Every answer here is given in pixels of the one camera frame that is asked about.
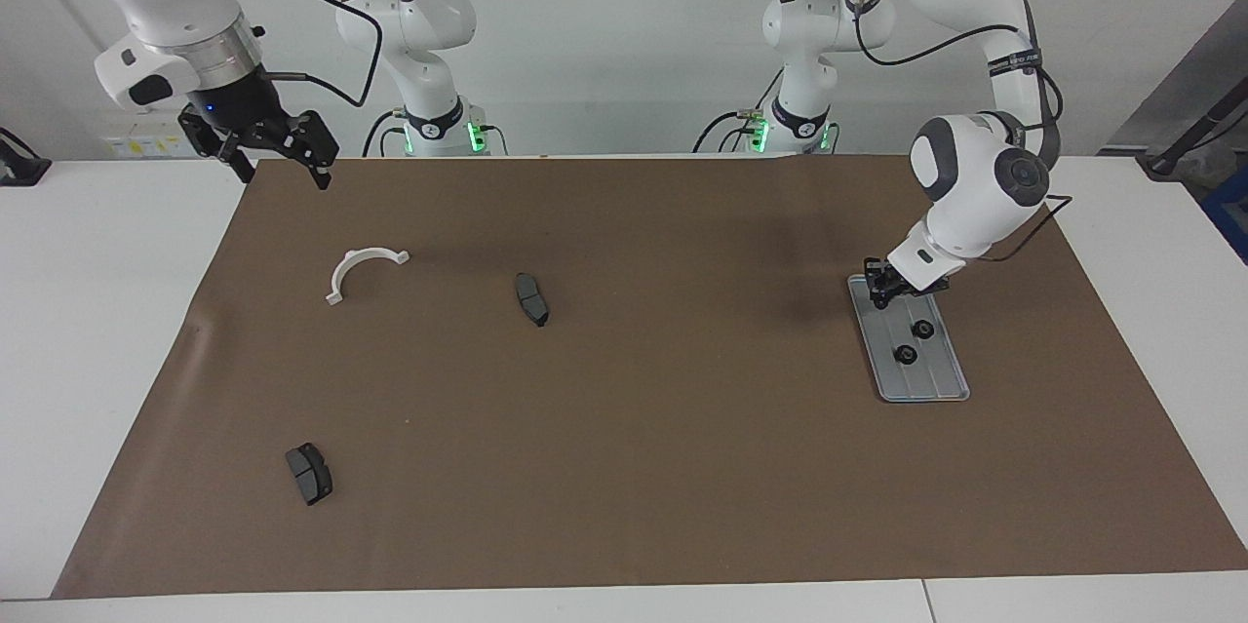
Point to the long dark grey brake pad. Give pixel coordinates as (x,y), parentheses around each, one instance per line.
(531,299)

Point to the black bearing gear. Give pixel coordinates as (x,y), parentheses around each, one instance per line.
(906,355)
(922,329)

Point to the silver metal tray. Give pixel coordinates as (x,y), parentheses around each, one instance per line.
(926,379)

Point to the short dark grey brake pad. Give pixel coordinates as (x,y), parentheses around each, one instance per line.
(308,474)

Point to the brown table mat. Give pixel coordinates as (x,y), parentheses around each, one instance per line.
(624,467)

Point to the black clamp mount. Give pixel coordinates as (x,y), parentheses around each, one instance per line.
(19,170)

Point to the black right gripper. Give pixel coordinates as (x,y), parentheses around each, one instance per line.
(234,106)

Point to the white wall outlet box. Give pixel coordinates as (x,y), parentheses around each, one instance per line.
(156,140)

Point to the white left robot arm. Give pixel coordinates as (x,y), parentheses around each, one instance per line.
(975,184)

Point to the blue crate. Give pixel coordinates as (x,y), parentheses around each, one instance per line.
(1233,214)

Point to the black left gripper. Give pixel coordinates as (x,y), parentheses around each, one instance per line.
(918,286)

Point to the white curved plastic bracket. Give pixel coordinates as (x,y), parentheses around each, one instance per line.
(343,274)

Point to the dark grey metal frame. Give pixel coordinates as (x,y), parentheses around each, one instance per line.
(1199,87)

